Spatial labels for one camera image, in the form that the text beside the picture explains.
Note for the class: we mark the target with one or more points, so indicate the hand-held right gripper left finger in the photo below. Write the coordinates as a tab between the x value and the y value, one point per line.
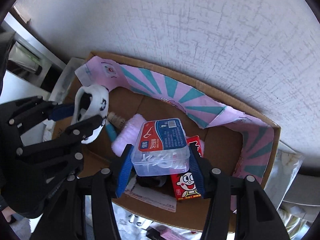
123	172

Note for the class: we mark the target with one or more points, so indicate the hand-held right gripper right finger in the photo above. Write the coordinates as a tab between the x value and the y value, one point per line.
197	172

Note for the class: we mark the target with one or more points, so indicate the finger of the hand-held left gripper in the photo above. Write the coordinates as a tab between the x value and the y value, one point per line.
62	111
82	130

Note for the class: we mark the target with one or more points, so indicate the red milk carton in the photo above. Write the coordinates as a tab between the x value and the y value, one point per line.
185	182

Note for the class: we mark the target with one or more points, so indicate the black hair scrunchie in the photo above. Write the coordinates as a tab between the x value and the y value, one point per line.
150	181

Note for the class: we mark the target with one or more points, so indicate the teal tube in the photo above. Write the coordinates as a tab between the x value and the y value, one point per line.
111	133

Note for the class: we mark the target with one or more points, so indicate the pink striped cardboard box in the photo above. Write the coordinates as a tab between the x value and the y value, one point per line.
220	150

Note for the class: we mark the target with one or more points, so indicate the pink fluffy wristband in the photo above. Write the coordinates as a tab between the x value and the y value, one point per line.
125	137

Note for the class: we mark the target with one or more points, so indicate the white black patterned sock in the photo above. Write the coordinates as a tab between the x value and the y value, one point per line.
97	97

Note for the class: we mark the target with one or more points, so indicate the clear floss pick box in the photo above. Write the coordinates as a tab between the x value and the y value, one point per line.
160	140

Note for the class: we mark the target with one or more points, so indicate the person's left hand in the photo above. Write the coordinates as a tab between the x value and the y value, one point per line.
10	215

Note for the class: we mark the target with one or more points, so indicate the floral table cloth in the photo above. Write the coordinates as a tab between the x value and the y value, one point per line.
130	220

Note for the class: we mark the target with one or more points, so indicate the white shelf unit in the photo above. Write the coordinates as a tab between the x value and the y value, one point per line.
47	55

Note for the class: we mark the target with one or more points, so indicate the long pink cosmetic box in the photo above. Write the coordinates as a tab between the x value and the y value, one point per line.
175	233

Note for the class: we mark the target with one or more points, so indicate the black capped red lipstick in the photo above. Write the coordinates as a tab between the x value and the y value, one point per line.
153	232

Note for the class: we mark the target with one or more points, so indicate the yellow floral blanket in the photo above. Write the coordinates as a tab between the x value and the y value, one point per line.
295	217

